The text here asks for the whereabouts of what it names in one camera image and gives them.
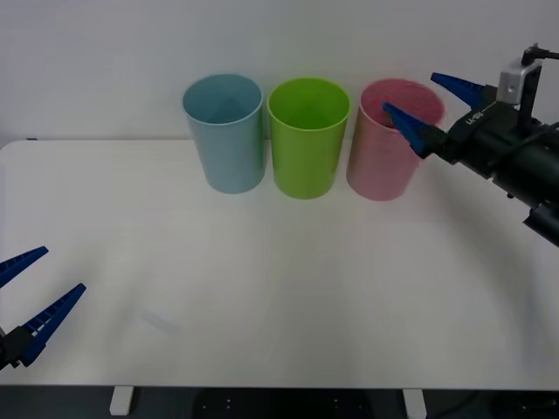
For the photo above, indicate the pink plastic bin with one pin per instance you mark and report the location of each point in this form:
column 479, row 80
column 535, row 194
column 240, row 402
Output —
column 380, row 170

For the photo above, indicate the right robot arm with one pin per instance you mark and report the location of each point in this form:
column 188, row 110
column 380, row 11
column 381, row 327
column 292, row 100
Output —
column 537, row 174

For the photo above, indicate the pale blue plastic bin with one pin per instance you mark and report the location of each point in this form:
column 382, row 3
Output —
column 229, row 153

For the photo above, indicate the white table leg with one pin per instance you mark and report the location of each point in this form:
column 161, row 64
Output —
column 121, row 400
column 414, row 405

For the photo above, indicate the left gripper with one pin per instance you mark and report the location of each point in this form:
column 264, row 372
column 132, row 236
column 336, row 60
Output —
column 3, row 349

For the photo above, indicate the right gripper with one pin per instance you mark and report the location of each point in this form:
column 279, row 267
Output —
column 485, row 135

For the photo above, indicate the green plastic bin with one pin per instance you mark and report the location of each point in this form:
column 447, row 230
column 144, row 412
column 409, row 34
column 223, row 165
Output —
column 305, row 161

